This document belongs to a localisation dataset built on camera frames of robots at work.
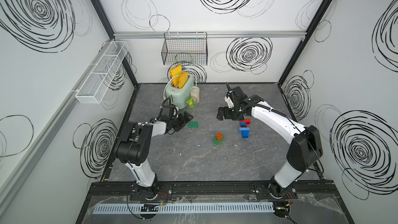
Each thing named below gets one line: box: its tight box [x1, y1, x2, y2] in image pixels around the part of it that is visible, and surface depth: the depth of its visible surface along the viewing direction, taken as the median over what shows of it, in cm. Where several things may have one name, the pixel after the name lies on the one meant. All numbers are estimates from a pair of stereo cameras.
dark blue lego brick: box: [241, 130, 250, 139], surface depth 94 cm
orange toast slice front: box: [178, 71, 189, 89], surface depth 96 cm
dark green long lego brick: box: [188, 121, 200, 129], surface depth 98 cm
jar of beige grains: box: [189, 85, 201, 104], surface depth 104 cm
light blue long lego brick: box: [238, 127, 251, 133], surface depth 95 cm
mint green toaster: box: [164, 75, 195, 109], surface depth 99 cm
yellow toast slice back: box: [169, 64, 183, 88], surface depth 99 cm
